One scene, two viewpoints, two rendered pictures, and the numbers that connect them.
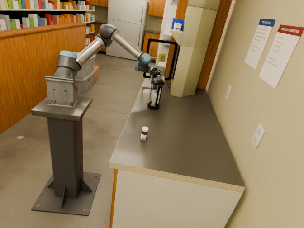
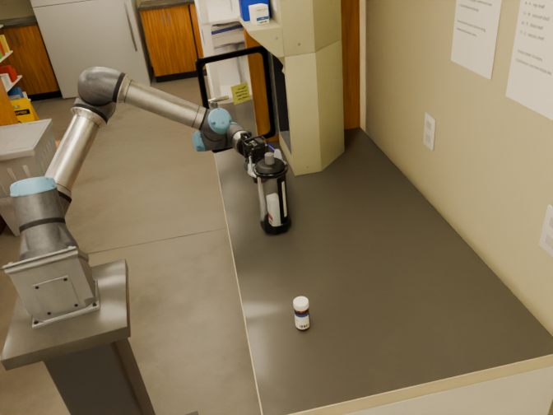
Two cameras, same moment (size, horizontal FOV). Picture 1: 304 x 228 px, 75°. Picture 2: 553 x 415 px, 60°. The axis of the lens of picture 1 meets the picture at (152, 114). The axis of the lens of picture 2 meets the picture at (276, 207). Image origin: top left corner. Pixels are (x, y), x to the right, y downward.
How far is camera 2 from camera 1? 0.29 m
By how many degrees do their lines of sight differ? 8
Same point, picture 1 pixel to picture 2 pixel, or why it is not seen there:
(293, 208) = not seen: outside the picture
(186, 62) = (309, 90)
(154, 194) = not seen: outside the picture
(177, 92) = (309, 164)
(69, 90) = (75, 274)
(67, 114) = (95, 333)
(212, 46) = (346, 26)
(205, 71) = (348, 86)
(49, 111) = (47, 344)
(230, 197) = (541, 382)
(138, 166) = (330, 403)
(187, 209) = not seen: outside the picture
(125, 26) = (86, 11)
